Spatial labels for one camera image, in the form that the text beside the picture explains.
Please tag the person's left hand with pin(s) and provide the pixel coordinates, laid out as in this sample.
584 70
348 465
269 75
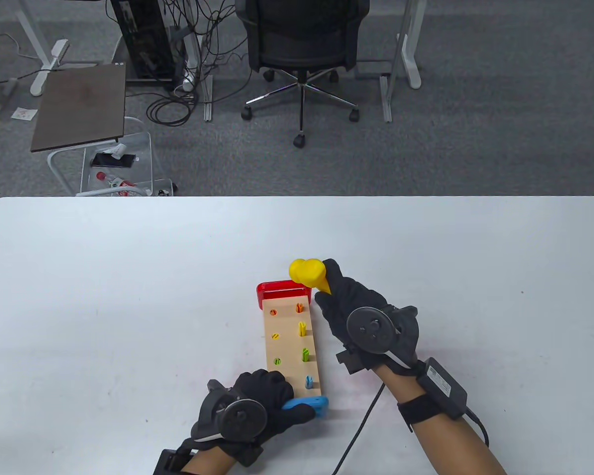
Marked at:
267 386

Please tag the person's right hand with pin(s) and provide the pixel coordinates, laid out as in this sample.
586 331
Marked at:
351 292

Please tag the rainbow wooden hammer bench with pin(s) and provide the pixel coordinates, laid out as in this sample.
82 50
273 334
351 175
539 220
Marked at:
289 346

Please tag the yellow toy hammer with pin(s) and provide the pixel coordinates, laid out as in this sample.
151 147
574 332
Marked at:
307 271

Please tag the person's left forearm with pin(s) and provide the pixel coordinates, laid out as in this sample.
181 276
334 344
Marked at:
208 465

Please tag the grey round glove tracker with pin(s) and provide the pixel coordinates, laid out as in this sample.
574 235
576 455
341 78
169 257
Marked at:
371 329
242 420

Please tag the black wrist box with label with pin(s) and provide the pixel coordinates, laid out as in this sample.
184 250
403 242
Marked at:
440 386

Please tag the grey desk leg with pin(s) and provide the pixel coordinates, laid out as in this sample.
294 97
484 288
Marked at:
205 99
387 99

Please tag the red-capped bottle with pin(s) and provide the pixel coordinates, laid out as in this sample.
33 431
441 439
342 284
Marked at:
116 182

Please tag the clear plastic storage bin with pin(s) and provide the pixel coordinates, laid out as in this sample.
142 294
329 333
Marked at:
141 148

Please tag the black office chair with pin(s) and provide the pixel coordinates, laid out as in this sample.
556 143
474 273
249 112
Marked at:
302 39

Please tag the white power strip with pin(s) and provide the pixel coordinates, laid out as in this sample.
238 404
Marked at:
188 79

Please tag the black smartphone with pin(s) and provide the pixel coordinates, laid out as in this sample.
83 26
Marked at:
111 161

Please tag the white crumpled paper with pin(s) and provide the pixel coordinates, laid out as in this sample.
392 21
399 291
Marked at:
116 150

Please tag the black computer tower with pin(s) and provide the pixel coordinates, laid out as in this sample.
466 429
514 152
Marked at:
143 34

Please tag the brown side table top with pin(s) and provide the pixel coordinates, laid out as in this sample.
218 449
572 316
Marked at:
79 104

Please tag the paper sheet on floor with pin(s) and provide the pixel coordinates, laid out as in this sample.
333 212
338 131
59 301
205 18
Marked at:
24 114

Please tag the white metal table frame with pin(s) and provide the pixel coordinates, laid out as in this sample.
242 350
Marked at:
54 166

